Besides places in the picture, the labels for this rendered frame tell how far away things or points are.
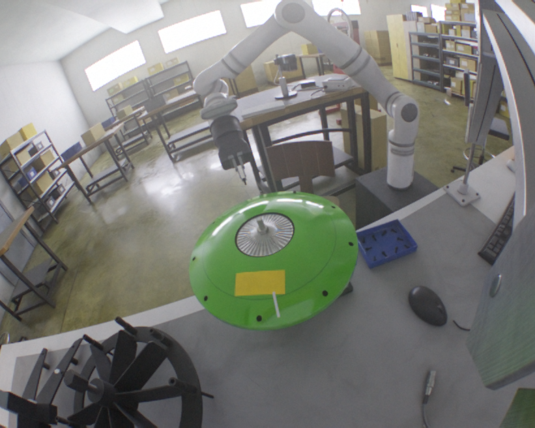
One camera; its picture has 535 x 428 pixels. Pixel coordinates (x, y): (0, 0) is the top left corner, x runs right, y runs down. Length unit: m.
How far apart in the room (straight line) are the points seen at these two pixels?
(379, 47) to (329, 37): 9.89
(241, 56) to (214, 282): 0.55
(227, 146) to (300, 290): 0.36
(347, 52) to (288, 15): 0.17
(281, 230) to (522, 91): 0.37
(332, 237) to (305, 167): 0.86
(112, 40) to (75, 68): 1.73
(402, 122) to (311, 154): 0.57
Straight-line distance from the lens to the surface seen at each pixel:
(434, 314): 0.50
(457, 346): 0.52
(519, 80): 0.20
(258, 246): 0.38
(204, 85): 0.69
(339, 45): 0.65
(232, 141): 0.56
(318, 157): 1.18
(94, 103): 9.89
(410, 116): 0.76
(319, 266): 0.35
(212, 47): 9.11
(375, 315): 0.49
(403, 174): 0.84
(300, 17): 0.63
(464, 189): 0.80
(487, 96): 0.50
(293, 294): 0.34
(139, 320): 0.67
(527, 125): 0.15
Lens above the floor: 1.36
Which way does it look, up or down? 39 degrees down
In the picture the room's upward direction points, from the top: 18 degrees counter-clockwise
